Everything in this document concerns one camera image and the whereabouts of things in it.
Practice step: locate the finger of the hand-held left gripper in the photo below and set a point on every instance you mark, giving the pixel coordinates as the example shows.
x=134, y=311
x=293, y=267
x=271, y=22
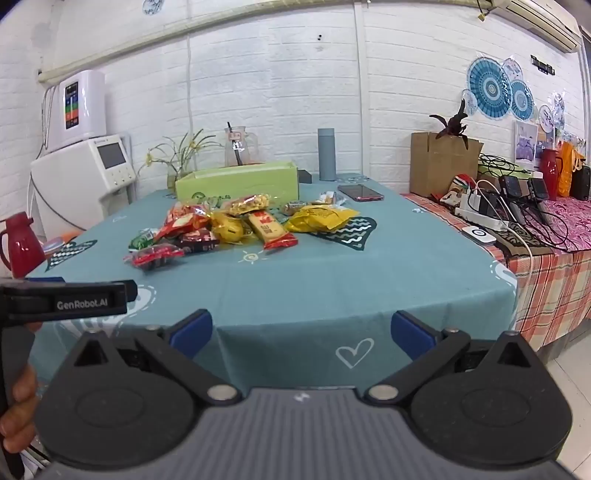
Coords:
x=131, y=290

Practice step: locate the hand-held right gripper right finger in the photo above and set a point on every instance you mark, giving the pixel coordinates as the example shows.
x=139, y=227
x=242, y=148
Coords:
x=411, y=334

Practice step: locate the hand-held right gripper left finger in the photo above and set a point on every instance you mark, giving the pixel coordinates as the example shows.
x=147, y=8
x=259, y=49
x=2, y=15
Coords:
x=191, y=330

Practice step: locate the clear red snack packet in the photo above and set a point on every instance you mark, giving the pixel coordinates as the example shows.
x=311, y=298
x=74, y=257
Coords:
x=154, y=254

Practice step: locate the green snack packet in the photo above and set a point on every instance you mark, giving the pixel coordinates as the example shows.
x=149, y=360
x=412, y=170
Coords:
x=142, y=240

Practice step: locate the red and cream snack packet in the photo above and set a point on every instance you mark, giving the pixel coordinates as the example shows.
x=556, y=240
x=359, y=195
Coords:
x=184, y=221

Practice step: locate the yellow serrated snack packet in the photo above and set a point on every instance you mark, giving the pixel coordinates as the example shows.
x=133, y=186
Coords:
x=228, y=228

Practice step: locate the orange wafer bar packet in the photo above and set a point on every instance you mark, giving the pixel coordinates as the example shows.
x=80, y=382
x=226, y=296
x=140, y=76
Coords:
x=268, y=228

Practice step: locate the gold candy packet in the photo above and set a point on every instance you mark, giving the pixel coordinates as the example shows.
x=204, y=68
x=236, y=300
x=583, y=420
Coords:
x=247, y=203

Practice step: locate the large yellow snack bag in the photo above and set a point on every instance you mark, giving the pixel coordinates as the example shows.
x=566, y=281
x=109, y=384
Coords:
x=323, y=218

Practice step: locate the light green cardboard box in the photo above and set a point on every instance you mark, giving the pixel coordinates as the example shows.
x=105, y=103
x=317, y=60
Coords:
x=240, y=182

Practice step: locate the small brown snack packet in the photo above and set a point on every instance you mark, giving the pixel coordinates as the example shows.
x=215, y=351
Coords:
x=293, y=207

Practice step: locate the small pale snack packet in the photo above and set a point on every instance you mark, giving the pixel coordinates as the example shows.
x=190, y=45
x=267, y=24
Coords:
x=325, y=197

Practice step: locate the person's left hand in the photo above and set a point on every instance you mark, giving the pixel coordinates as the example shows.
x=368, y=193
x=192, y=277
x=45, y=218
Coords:
x=23, y=415

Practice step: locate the red thermos jug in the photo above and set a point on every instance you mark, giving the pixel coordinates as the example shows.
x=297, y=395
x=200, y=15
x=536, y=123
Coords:
x=25, y=244

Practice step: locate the orchid plant in glass vase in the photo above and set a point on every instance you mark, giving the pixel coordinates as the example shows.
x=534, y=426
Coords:
x=178, y=177

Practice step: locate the white water dispenser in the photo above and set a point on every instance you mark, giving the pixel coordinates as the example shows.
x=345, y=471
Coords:
x=69, y=184

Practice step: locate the white power strip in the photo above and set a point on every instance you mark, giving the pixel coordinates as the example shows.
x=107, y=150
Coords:
x=485, y=221

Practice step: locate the brown patterned mat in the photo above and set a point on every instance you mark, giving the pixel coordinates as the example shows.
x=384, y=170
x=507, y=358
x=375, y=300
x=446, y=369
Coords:
x=521, y=241

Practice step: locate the plaid tablecloth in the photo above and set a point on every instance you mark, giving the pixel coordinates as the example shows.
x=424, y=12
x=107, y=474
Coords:
x=554, y=286

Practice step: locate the red smartphone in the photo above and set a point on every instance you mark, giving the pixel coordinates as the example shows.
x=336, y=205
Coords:
x=360, y=191

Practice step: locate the patterned cloth pouch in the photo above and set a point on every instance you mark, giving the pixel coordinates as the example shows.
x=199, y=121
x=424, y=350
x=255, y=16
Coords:
x=457, y=187

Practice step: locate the brown cardboard box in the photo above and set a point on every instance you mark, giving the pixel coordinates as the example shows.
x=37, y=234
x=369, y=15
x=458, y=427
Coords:
x=438, y=161

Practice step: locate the black electronic device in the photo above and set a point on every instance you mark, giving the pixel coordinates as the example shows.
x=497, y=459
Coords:
x=511, y=185
x=539, y=188

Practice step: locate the glass pitcher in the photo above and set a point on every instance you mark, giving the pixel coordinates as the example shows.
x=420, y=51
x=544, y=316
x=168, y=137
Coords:
x=249, y=147

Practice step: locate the white water purifier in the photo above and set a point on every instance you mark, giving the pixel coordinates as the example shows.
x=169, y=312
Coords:
x=87, y=110

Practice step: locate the small black box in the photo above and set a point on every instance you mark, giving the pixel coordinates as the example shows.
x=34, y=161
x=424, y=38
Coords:
x=304, y=176

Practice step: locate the grey thermos bottle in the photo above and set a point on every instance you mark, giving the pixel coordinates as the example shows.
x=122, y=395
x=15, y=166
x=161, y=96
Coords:
x=327, y=154

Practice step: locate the pink patterned cloth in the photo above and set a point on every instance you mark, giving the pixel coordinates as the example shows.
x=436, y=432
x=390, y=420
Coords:
x=575, y=217

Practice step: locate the red vase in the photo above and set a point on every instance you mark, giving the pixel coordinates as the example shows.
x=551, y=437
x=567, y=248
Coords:
x=549, y=170

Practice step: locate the purple leaf plant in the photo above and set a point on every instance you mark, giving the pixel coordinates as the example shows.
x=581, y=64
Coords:
x=455, y=124

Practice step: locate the orange bag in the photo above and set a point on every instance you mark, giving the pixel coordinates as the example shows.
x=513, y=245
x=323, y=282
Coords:
x=567, y=175

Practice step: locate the tall black box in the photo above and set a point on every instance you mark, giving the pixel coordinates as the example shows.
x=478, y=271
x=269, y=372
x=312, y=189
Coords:
x=581, y=182

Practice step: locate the small blue paper fan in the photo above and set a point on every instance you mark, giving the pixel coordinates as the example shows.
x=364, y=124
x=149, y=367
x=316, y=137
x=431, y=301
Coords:
x=521, y=101

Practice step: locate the large blue paper fan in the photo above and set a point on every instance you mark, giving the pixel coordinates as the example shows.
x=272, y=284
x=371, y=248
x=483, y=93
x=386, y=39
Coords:
x=487, y=87

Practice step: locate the pale blue paper fan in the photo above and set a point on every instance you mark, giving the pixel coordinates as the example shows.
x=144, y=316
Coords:
x=515, y=67

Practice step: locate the white air conditioner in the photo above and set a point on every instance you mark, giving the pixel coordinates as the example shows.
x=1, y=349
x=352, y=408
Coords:
x=540, y=21

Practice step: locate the white wall conduit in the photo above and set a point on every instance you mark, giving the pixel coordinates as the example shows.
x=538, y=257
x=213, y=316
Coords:
x=190, y=83

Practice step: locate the wall picture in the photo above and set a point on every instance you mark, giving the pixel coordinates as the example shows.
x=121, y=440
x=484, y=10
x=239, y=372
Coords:
x=526, y=143

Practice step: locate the white wall pipe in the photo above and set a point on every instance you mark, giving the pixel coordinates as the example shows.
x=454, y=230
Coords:
x=51, y=74

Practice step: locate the black wall sign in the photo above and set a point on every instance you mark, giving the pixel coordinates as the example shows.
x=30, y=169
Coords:
x=542, y=64

